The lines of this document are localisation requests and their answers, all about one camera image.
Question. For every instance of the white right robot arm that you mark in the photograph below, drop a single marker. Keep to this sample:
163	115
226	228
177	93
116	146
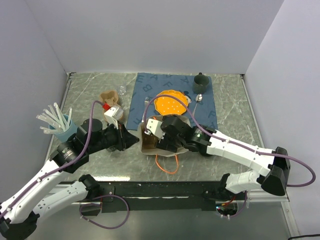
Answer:
269	168

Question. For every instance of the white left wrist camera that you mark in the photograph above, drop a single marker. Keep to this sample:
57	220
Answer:
113	114

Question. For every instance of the beige paper takeout bag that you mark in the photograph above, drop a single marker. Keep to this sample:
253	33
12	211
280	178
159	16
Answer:
165	147

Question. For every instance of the small clear glass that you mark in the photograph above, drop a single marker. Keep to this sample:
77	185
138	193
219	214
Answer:
122	89

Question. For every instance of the aluminium frame rail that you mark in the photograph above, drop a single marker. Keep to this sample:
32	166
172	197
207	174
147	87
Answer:
260	196

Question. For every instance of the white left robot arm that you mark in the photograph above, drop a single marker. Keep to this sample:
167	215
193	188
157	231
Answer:
20	214

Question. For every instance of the dark green mug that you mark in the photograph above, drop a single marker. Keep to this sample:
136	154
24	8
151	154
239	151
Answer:
200	83

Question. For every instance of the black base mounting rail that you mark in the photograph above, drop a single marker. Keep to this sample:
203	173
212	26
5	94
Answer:
169	195

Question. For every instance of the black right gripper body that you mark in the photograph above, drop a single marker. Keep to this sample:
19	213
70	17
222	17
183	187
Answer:
163	143

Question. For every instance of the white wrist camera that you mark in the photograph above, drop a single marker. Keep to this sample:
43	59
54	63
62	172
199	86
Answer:
153	127
113	114

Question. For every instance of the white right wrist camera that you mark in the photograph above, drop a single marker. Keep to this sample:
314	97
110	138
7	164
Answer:
153	127

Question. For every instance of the orange polka dot plate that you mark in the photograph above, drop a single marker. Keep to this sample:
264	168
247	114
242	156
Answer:
168	106

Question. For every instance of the silver spoon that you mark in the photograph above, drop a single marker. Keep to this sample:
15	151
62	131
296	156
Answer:
198	99

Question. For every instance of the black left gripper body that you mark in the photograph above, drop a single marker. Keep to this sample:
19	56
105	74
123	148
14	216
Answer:
112	136

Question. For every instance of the blue straw holder cup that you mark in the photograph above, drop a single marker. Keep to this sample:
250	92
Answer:
63	136

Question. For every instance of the silver fork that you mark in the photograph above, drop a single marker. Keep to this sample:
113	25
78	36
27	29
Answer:
146	102

